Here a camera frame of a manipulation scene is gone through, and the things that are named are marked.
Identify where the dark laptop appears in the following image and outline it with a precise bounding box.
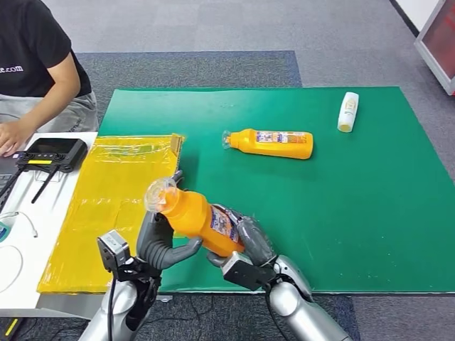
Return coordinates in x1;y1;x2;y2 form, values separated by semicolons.
0;153;22;212

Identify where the yellow plastic sheet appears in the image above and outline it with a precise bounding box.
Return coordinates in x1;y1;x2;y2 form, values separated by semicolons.
36;133;186;295

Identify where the looped white cable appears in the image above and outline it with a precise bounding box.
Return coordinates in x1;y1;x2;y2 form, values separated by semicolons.
0;244;23;293

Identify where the green table mat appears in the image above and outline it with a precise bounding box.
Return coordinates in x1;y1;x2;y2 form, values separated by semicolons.
98;87;455;293

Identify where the orange detergent bottle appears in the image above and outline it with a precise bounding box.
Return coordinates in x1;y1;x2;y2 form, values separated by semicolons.
221;128;314;161
144;177;246;259

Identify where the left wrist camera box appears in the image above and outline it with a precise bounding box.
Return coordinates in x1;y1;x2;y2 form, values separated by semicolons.
97;229;143;283

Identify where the person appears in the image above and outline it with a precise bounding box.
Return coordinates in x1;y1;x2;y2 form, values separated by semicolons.
0;0;99;158

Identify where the black case with yellow stripe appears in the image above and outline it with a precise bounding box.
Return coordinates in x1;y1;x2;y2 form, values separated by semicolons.
0;318;23;341

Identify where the black device with antennas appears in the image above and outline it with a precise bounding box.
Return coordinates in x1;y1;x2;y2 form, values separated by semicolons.
7;137;88;205

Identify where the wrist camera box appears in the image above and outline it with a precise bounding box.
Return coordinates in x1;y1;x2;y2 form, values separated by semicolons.
220;250;277;292
97;229;143;283

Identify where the thin white cable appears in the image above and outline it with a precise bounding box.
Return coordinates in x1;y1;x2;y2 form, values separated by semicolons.
0;210;38;239

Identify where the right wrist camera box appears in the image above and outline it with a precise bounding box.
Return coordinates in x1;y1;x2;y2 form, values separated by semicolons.
220;250;277;292

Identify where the person's left hand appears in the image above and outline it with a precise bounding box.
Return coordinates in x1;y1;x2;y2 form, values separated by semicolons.
0;117;34;158

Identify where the white framed red panel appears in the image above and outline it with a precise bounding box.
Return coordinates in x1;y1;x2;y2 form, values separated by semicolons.
413;0;455;97

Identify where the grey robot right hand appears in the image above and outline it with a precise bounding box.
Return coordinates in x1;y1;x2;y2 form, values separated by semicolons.
206;205;278;269

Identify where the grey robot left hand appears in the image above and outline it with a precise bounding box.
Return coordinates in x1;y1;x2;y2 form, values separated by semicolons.
136;170;203;271

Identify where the small white bottle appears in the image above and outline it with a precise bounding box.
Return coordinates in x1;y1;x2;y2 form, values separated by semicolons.
336;92;360;134

